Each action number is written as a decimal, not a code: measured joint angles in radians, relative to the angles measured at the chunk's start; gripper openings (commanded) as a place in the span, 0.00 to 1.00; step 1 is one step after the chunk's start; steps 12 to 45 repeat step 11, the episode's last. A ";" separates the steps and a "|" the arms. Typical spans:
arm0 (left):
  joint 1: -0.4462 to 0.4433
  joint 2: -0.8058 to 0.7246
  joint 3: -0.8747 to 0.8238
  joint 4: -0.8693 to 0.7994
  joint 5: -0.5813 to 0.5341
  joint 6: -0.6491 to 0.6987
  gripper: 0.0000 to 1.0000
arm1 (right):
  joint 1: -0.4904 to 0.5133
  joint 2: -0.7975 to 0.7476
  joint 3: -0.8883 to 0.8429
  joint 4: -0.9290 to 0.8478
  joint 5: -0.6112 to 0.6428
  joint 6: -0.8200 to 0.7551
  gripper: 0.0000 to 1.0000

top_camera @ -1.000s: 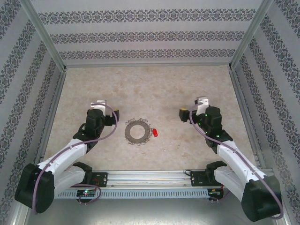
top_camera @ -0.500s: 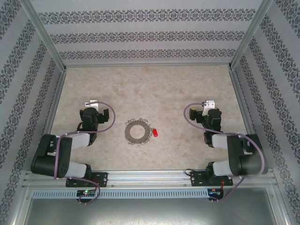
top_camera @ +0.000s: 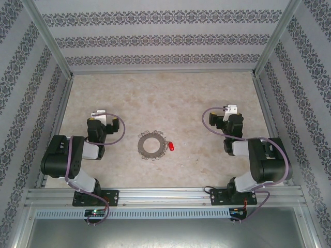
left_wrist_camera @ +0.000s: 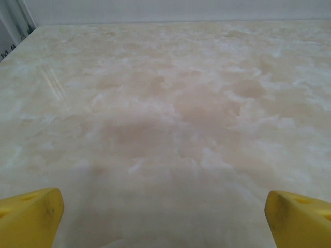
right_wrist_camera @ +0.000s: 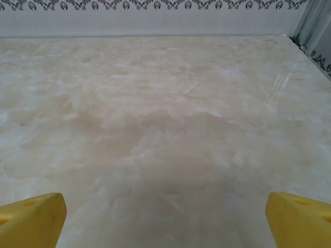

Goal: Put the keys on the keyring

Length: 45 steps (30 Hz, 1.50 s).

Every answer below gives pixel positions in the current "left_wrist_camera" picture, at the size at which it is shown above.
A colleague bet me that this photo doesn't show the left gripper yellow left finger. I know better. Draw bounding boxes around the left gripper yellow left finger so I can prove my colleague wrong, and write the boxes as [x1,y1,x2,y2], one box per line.
[0,187,65,248]

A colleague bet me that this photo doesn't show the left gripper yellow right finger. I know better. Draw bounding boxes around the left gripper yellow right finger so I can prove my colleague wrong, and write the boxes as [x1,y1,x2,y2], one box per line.
[266,190,331,248]

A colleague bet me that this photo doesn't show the aluminium side rail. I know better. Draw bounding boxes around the aluminium side rail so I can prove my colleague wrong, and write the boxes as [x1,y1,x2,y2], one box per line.
[0,25,37,61]

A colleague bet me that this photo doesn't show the aluminium corner post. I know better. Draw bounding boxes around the aluminium corner post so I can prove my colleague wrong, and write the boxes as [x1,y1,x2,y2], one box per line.
[0,0,37,36]

